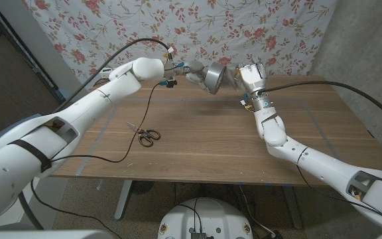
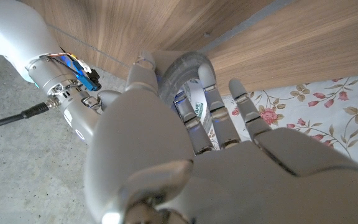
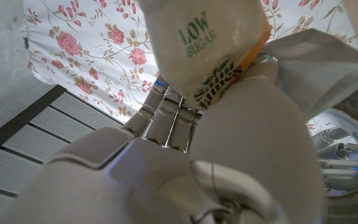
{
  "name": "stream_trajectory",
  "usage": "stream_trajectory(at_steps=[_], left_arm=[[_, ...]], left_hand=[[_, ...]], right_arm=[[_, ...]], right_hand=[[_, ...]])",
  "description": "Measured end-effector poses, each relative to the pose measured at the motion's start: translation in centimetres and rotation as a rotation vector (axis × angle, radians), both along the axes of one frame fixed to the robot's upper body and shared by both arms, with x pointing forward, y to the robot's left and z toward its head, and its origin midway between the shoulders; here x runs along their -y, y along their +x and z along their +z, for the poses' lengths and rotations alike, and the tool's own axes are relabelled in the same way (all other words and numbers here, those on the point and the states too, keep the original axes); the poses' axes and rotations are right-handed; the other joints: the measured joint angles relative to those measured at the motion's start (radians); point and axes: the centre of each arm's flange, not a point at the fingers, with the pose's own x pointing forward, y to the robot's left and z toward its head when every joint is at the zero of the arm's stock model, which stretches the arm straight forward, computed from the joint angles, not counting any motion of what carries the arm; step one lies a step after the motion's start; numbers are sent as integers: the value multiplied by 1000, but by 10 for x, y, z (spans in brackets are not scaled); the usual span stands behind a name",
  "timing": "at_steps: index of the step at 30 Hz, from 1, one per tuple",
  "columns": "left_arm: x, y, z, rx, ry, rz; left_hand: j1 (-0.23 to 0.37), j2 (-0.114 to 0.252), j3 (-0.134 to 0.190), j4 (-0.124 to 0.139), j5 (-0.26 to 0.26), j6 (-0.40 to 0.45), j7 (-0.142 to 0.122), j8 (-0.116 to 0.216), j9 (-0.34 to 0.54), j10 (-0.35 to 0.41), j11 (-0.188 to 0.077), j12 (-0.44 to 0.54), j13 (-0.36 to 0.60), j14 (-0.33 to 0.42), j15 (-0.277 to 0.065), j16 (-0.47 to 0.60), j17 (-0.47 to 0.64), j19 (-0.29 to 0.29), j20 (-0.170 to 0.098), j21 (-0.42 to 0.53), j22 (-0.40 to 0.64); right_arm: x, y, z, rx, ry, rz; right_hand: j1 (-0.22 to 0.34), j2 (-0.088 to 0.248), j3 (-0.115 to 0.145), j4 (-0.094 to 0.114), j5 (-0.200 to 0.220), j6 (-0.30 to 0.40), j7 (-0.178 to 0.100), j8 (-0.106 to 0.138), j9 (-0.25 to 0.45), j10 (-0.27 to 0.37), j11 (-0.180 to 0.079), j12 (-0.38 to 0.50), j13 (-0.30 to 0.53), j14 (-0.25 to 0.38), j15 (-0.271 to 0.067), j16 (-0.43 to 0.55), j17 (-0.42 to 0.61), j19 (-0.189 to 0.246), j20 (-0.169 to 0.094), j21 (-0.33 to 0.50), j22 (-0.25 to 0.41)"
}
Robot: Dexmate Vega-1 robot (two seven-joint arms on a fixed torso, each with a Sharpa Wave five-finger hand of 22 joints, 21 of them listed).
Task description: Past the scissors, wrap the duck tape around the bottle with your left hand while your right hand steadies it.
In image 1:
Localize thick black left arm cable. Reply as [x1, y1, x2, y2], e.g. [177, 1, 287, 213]
[18, 37, 174, 230]

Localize grey duct tape roll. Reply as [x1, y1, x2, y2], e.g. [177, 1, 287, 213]
[204, 61, 227, 96]

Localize orange black scissors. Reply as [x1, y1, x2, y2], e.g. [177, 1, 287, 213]
[126, 121, 161, 148]

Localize thin black left wrist cable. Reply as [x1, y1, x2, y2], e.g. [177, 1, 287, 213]
[30, 82, 162, 239]

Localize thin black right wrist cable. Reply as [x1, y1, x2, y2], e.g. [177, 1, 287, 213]
[295, 164, 382, 223]

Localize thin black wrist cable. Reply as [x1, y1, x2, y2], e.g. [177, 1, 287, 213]
[30, 82, 162, 239]
[295, 164, 382, 223]

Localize grey floor cable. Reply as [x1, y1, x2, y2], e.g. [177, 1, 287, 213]
[239, 185, 278, 239]

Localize black floor fan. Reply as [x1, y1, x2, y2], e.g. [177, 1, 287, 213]
[131, 181, 155, 195]

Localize floral backdrop cloth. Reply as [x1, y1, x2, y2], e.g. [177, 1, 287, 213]
[21, 0, 338, 90]

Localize grey table leg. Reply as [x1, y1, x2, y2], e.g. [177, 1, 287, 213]
[114, 180, 134, 221]
[282, 185, 303, 230]

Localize white robot torso base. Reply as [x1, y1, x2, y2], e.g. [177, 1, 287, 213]
[157, 197, 254, 239]

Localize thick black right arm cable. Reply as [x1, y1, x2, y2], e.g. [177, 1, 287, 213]
[259, 80, 382, 131]

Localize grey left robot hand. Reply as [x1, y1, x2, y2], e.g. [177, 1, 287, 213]
[164, 59, 212, 92]

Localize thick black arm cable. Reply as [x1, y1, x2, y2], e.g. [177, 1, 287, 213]
[259, 80, 382, 131]
[18, 37, 174, 230]

